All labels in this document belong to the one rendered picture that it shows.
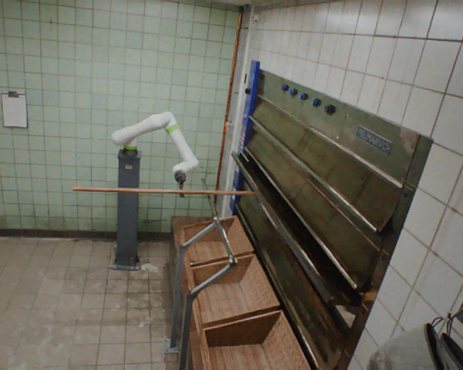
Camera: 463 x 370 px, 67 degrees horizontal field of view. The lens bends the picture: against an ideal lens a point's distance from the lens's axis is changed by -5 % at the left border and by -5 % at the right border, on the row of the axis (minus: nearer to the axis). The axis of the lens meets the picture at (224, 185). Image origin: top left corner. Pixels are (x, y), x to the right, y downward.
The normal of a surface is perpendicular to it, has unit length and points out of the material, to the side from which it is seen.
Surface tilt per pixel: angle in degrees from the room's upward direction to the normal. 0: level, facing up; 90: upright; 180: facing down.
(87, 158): 90
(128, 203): 90
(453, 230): 90
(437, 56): 90
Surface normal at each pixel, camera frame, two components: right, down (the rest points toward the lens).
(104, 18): 0.20, 0.40
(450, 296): -0.97, -0.04
